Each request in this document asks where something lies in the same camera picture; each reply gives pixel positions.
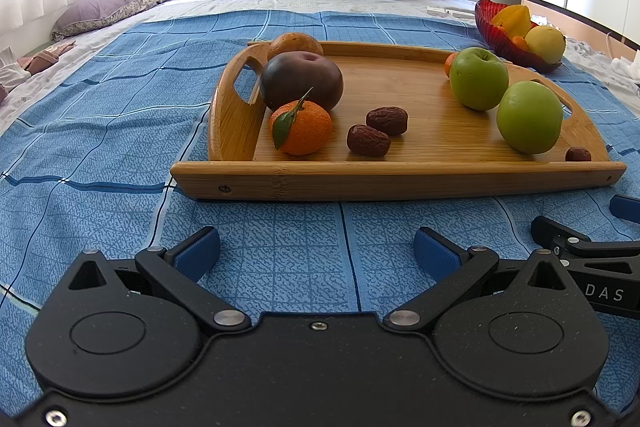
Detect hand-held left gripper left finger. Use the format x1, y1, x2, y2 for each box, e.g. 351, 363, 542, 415
64, 226, 252, 336

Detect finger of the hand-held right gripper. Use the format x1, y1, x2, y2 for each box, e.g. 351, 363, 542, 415
610, 194, 640, 228
530, 215, 640, 269

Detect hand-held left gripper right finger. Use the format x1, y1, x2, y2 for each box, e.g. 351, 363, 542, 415
383, 226, 576, 336

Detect wooden tray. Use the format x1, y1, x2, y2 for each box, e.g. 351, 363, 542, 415
170, 39, 627, 202

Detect green apple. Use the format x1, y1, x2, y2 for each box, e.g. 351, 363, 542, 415
449, 47, 510, 112
496, 81, 564, 154

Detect mandarin with green leaf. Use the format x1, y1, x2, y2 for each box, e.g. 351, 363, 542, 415
269, 88, 333, 156

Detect dark brown round fruit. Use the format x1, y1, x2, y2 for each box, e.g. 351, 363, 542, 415
259, 51, 344, 112

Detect large orange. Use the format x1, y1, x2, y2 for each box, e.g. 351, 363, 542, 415
267, 32, 324, 62

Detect white cloth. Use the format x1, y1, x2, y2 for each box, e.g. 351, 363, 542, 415
607, 54, 640, 95

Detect blue plaid blanket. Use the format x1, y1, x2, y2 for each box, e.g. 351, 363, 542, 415
0, 10, 640, 413

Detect yellow round fruit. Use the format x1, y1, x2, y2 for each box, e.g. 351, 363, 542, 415
524, 25, 567, 65

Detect yellow starfruit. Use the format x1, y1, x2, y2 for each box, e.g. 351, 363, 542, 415
491, 5, 532, 38

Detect red glass bowl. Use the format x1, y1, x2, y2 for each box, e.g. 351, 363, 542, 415
474, 0, 563, 74

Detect pink garment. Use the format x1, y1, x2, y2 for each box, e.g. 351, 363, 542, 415
25, 43, 76, 75

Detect purple pillow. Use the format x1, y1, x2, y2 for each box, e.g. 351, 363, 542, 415
51, 0, 179, 42

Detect white garment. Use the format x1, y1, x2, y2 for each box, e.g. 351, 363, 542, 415
0, 47, 31, 84

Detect white cable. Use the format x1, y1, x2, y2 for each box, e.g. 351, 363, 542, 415
605, 32, 628, 60

